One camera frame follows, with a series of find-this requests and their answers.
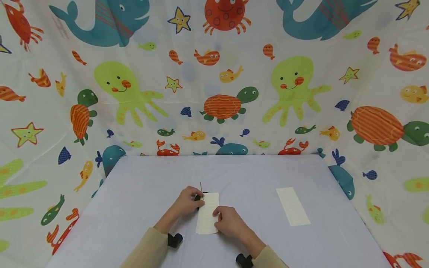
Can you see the person's left forearm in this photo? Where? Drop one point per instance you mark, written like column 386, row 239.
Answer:
column 149, row 247

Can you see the stack of lined paper slips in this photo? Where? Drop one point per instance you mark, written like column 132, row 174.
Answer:
column 207, row 216

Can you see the person's left fingers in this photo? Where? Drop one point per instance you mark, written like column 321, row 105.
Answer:
column 194, row 191

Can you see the person's right hand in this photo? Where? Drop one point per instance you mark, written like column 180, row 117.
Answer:
column 232, row 225

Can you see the thin brown stick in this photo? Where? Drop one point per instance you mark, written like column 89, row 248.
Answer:
column 201, row 187

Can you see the black wrist band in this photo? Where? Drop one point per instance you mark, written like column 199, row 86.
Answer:
column 244, row 260
column 174, row 240

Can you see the person's right fingers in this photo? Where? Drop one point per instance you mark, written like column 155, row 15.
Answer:
column 222, row 211

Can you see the small black clip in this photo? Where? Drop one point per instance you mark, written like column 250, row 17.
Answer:
column 205, row 194

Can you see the lined paper slip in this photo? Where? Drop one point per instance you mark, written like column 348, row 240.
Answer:
column 293, row 206

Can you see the person's left thumb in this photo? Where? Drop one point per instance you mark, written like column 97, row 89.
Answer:
column 198, row 206

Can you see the person's right forearm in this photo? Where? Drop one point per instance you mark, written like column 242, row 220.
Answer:
column 264, row 255

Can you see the person's left hand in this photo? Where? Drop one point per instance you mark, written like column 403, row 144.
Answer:
column 183, row 205

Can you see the person's right thumb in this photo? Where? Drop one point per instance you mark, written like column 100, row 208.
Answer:
column 219, row 225

